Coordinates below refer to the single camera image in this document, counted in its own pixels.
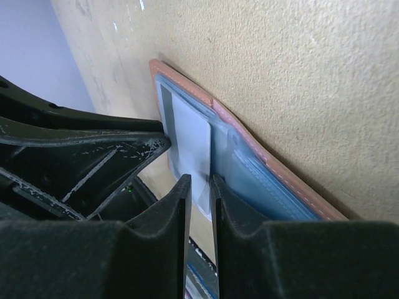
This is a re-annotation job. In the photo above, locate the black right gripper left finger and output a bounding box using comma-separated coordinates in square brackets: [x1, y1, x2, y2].
[1, 174, 191, 298]

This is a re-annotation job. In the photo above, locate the light blue card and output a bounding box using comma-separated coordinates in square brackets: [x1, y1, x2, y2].
[211, 121, 322, 221]

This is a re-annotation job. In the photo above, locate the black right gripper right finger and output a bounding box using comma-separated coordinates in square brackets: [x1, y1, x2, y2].
[211, 175, 398, 298]

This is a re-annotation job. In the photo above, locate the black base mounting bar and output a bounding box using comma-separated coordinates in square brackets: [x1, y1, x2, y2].
[185, 237, 219, 298]

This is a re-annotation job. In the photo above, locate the pink leather card holder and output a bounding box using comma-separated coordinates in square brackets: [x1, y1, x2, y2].
[149, 59, 348, 221]

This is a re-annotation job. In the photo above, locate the white card with grey stripe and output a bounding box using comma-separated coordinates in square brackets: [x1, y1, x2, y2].
[156, 83, 211, 219]

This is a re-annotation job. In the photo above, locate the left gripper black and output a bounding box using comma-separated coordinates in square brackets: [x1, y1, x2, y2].
[1, 77, 170, 222]

